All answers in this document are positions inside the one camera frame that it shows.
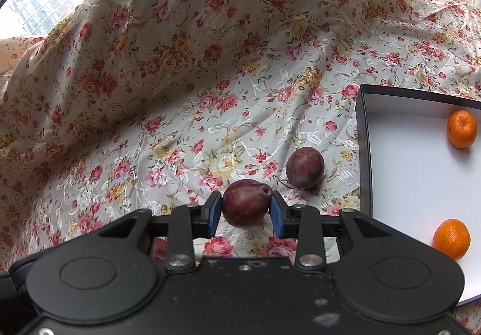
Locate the orange mandarin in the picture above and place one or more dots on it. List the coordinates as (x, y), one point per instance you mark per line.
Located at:
(451, 239)
(461, 129)

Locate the floral blanket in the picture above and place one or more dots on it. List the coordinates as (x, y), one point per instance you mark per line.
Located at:
(150, 57)

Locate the black box white inside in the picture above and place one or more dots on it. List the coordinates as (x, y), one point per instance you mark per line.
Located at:
(406, 177)

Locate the dark purple plum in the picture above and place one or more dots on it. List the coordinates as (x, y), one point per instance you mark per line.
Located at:
(305, 168)
(246, 203)

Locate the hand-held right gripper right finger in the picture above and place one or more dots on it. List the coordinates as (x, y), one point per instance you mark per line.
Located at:
(275, 214)

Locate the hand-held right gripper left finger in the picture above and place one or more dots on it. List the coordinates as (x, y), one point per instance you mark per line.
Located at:
(214, 213)

